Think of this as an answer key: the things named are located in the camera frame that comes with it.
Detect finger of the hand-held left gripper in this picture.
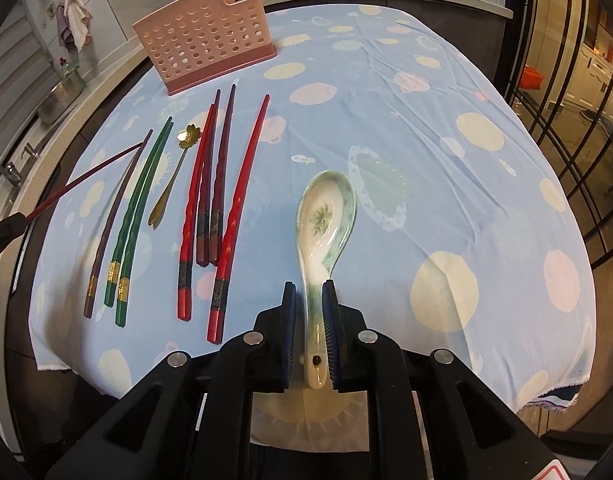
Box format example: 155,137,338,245
0,212,31,262

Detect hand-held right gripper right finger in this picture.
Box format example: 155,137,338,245
321,279,567,480

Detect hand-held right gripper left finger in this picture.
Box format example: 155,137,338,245
44,280,300,480

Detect red chopstick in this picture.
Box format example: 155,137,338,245
207,93,271,345
176,103,217,322

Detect purple chopstick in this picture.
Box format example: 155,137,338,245
26,142,146,221

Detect dark brown chopstick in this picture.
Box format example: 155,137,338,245
84,129,154,319

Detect green chopstick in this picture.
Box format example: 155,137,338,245
104,116,173,308
114,120,176,328

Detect white green ceramic spoon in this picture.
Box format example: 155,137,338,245
294,170,358,391

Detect gold flower spoon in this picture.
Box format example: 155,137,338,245
147,124,200,230

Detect pink perforated utensil holder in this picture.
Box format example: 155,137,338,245
131,0,278,97

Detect chrome kitchen faucet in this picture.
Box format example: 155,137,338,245
1,159,23,187

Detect stainless steel pot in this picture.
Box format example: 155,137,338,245
38,66,86,125

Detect grey window blinds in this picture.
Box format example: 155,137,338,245
0,7,54,171

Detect blue dotted tablecloth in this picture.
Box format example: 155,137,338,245
29,4,598,453

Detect purple hanging towel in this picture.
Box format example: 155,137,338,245
55,5,76,49

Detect white hanging towel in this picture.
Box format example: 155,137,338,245
64,0,93,54

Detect glass door with black grid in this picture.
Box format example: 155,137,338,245
506,0,613,271

